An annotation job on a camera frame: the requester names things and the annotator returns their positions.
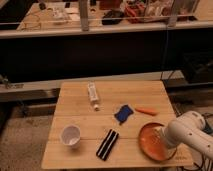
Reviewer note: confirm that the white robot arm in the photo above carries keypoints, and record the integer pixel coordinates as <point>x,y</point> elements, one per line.
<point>188,129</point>

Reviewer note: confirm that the white tube with cap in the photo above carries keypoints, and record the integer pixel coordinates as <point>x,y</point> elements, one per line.
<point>93,96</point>

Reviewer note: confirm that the blue sponge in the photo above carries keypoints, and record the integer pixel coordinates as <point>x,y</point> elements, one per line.
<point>124,112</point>

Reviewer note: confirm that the wooden table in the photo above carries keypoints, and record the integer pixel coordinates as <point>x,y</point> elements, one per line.
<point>83,138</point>

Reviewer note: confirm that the orange carrot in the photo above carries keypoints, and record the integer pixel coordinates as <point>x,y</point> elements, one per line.
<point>147,111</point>

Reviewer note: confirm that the black white striped case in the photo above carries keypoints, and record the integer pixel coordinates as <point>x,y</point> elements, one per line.
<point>107,145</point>

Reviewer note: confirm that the white paper cup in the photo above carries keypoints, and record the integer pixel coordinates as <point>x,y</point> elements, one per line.
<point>70,136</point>

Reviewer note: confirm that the black bag on bench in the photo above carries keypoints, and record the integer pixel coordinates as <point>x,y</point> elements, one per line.
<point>112,17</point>

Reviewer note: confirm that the orange tool on bench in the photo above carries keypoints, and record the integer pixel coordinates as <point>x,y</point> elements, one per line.
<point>135,13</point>

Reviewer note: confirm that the metal frame post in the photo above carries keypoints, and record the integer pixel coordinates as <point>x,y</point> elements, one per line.
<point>83,9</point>

